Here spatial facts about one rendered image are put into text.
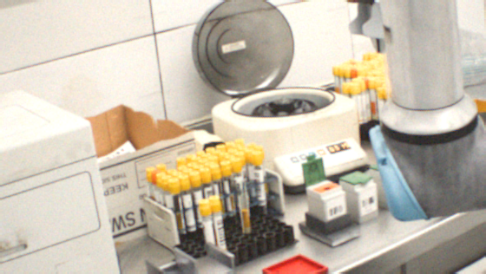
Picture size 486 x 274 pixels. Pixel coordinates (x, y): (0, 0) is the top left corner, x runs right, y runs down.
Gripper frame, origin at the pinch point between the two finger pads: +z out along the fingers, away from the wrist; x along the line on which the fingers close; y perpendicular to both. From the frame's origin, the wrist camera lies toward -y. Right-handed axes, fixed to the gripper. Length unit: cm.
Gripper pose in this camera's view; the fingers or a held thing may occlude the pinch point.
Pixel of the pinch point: (383, 45)
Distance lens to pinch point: 137.9
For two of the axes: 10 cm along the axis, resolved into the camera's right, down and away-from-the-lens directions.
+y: -8.7, 2.5, -4.3
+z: 1.1, 9.4, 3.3
